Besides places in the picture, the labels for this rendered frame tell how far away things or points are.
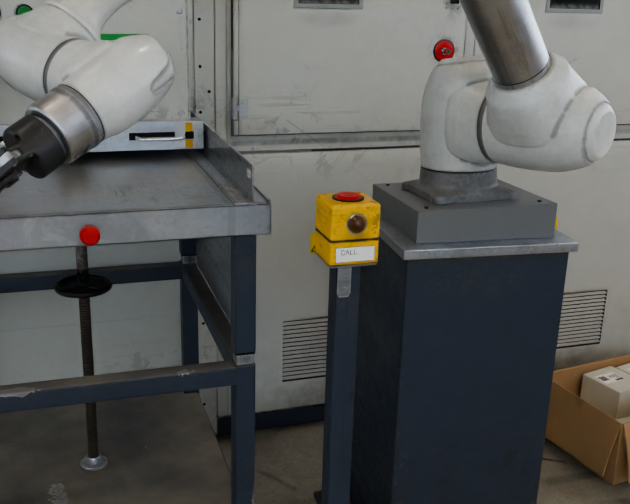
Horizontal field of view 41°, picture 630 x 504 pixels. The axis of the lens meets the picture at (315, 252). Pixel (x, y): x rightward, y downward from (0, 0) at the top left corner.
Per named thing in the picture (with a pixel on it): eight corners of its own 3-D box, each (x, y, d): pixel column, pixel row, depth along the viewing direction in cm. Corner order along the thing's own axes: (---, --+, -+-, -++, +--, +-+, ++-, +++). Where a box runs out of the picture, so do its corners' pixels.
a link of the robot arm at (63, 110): (93, 153, 115) (60, 178, 112) (47, 101, 113) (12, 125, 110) (111, 129, 107) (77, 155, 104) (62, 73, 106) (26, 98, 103)
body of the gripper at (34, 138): (73, 150, 104) (15, 193, 100) (58, 171, 112) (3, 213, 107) (31, 103, 103) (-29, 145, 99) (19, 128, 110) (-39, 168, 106)
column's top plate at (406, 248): (499, 204, 196) (499, 196, 196) (578, 252, 163) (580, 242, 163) (351, 210, 188) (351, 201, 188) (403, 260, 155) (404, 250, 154)
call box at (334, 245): (378, 265, 130) (382, 202, 127) (329, 269, 128) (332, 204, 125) (360, 250, 138) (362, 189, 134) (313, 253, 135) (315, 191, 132)
